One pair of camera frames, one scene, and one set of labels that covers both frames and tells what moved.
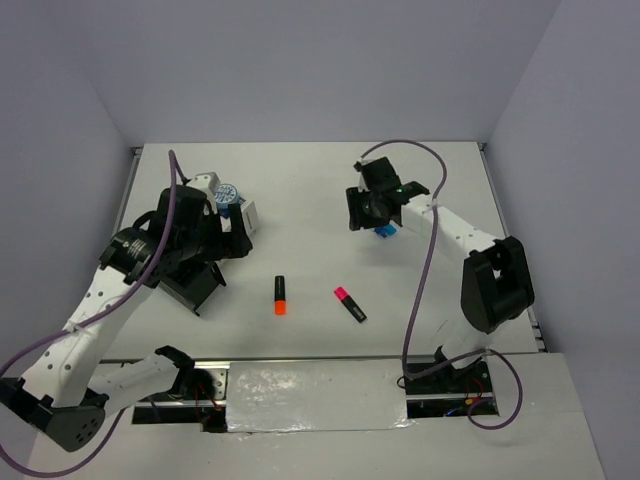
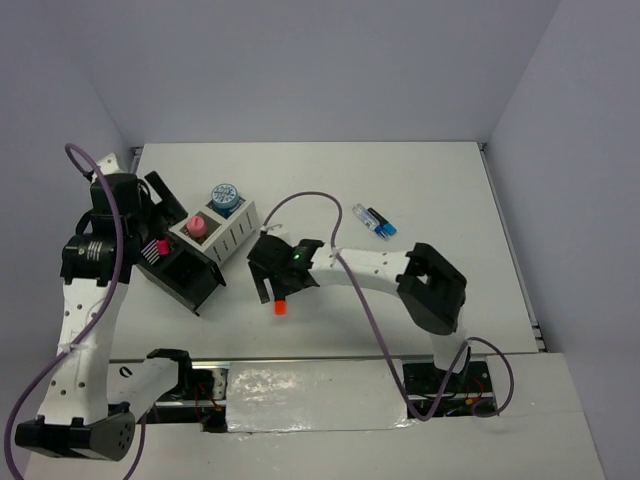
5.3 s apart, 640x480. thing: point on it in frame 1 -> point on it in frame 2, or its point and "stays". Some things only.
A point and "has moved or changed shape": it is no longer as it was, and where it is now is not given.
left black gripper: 222,247 -> 167,212
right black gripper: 356,217 -> 279,288
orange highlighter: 280,303 stays
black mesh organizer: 194,283 stays
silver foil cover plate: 288,395 stays
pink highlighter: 356,311 has moved or changed shape
